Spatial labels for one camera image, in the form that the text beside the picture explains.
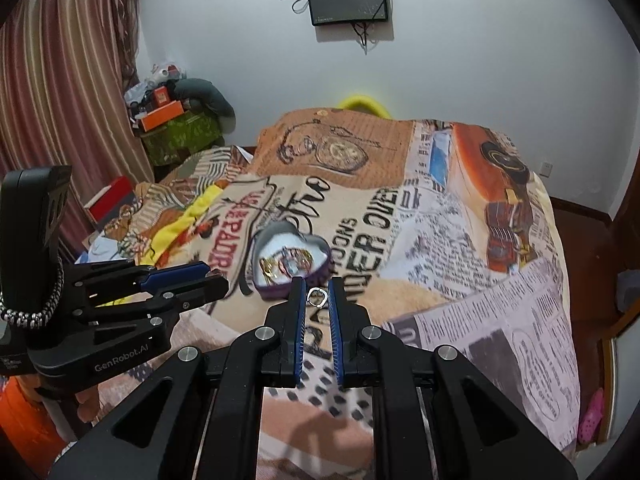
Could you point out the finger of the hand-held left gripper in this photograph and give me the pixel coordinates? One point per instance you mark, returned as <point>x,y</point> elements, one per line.
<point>200,292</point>
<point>170,275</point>

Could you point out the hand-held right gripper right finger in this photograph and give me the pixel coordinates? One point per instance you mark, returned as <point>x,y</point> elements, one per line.
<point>337,340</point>

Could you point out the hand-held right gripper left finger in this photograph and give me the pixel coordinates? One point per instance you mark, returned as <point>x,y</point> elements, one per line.
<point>301,330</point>

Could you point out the purple heart-shaped box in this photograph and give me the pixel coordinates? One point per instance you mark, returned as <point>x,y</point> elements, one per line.
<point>275,245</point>

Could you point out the person's left hand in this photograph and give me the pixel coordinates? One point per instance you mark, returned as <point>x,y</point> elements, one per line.
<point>90,405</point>

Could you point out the yellow cloth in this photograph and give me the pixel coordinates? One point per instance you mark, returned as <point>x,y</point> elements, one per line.
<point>185,220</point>

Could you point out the red box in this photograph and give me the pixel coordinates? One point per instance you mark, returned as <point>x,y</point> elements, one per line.
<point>107,202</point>

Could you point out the printed blanket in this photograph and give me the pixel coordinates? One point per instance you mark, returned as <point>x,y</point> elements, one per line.
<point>450,270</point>

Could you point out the striped red curtain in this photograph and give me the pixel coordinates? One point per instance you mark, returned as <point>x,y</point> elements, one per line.
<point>65,85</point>

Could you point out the long orange box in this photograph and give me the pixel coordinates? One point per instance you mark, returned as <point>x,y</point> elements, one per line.
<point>160,117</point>

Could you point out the small orange box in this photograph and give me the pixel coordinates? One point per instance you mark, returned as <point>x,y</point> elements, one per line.
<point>161,96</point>

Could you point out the white plastic bags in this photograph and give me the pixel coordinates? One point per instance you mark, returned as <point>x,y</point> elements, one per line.
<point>150,80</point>

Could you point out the pink slipper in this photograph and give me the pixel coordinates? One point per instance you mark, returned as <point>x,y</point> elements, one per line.
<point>592,410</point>

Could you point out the grey plastic bag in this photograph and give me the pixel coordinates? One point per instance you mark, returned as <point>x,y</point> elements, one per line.
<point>630,290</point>

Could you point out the white wall socket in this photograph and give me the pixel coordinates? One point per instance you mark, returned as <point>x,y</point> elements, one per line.
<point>547,168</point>

